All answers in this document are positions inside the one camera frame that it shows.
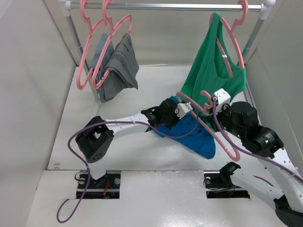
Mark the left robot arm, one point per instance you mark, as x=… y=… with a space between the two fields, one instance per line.
x=96 y=137

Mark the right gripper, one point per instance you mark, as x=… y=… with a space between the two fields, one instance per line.
x=212 y=118

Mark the pink hanger with gray cloth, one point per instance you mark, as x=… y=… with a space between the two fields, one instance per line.
x=108 y=48

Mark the gray pleated cloth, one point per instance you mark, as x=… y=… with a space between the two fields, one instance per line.
x=123 y=68

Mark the blue t shirt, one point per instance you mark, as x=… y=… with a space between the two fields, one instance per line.
x=190 y=133

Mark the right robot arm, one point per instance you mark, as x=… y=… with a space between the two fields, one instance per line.
x=238 y=123

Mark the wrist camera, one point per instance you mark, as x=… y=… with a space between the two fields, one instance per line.
x=183 y=109
x=220 y=98

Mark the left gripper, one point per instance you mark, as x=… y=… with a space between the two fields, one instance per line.
x=169 y=126

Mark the metal clothes rack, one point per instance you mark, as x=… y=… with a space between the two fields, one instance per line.
x=164 y=33

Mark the green t shirt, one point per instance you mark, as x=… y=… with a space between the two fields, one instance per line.
x=209 y=72

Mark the pink hanger with green shirt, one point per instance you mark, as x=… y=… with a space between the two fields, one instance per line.
x=230 y=31

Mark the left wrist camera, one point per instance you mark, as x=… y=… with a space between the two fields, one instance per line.
x=183 y=109

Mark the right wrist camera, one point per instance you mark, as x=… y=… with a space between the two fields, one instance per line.
x=220 y=98

